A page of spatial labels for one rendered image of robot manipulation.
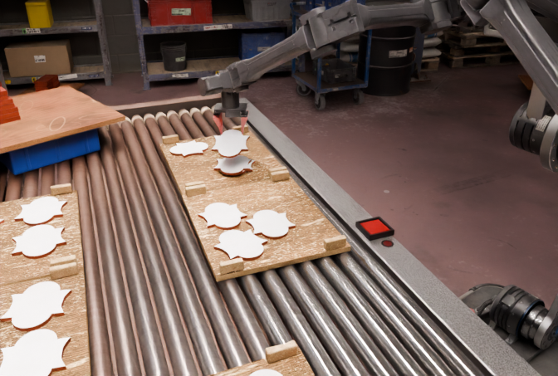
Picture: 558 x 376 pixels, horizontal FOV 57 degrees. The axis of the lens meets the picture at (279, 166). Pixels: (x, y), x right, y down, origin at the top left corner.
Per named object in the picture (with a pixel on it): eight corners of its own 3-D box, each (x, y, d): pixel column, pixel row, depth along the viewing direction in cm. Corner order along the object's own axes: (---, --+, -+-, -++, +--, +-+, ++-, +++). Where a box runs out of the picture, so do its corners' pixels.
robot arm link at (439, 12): (464, 16, 142) (459, -3, 142) (440, 19, 137) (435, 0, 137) (438, 26, 150) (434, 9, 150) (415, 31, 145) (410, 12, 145)
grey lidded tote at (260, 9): (282, 14, 604) (282, -8, 594) (293, 19, 574) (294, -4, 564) (241, 17, 588) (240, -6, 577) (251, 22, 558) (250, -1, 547)
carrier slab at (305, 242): (291, 180, 164) (291, 176, 163) (350, 251, 130) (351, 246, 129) (182, 199, 153) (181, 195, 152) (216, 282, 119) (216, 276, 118)
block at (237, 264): (242, 265, 122) (242, 256, 121) (245, 270, 120) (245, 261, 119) (218, 271, 120) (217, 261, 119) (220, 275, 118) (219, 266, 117)
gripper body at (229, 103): (246, 114, 162) (245, 92, 159) (213, 114, 163) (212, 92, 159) (247, 108, 168) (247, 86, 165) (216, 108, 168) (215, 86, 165)
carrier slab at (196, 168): (250, 134, 199) (250, 130, 198) (291, 179, 165) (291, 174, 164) (159, 147, 188) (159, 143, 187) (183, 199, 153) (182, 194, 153)
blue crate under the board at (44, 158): (68, 127, 205) (63, 103, 201) (103, 150, 185) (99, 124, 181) (-16, 148, 186) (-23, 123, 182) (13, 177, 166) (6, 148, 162)
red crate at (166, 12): (207, 17, 588) (205, -8, 575) (212, 24, 549) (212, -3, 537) (148, 20, 572) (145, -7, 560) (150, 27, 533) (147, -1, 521)
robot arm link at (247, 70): (343, 48, 125) (330, 6, 125) (326, 51, 121) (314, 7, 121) (247, 93, 159) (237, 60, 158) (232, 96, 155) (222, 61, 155)
